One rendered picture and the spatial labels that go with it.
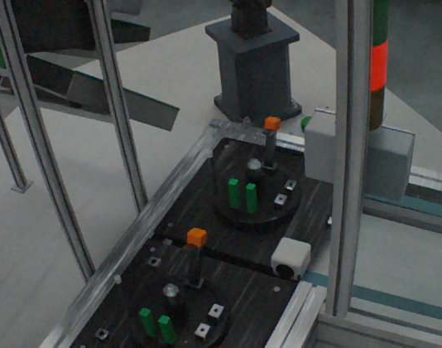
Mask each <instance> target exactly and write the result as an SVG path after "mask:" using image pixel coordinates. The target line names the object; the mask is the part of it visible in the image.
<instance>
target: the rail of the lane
mask: <svg viewBox="0 0 442 348"><path fill-rule="evenodd" d="M262 130H264V128H258V127H253V126H250V125H246V124H241V123H235V122H231V121H227V120H223V119H219V118H212V119H211V120H210V122H209V123H208V125H207V126H206V127H205V128H204V130H203V131H202V132H205V133H212V135H213V137H215V135H219V136H223V137H225V139H228V140H232V141H235V142H240V143H246V144H250V145H253V146H257V147H264V148H266V139H267V136H266V135H264V134H262ZM276 151H278V152H285V153H288V154H291V155H296V156H299V157H305V139H304V138H302V137H298V136H294V135H290V134H286V133H279V132H277V137H276Z"/></svg>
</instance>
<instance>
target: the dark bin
mask: <svg viewBox="0 0 442 348"><path fill-rule="evenodd" d="M10 1H11V5H12V10H13V13H14V17H15V21H16V24H17V30H18V32H19V36H20V40H21V42H22V47H23V51H24V54H32V53H34V52H46V51H58V50H64V49H74V48H80V47H89V46H96V44H95V41H94V39H95V38H94V33H93V28H92V25H91V20H90V17H89V9H88V4H87V3H86V2H85V1H84V0H10ZM110 27H111V30H112V36H113V41H114V44H125V43H130V42H148V40H149V38H150V35H151V27H146V26H143V25H141V24H140V25H137V24H136V23H132V22H125V21H122V20H120V21H119V20H117V19H114V18H111V22H110Z"/></svg>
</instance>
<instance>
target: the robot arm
mask: <svg viewBox="0 0 442 348"><path fill-rule="evenodd" d="M228 1H230V2H232V3H234V4H233V5H232V12H231V13H230V17H231V25H232V26H230V28H231V29H232V30H233V31H235V32H236V33H237V34H238V35H240V36H241V37H242V38H244V39H248V38H253V37H255V36H260V35H262V34H264V33H269V32H272V29H271V28H270V27H269V26H268V24H267V8H269V7H271V1H272V0H228Z"/></svg>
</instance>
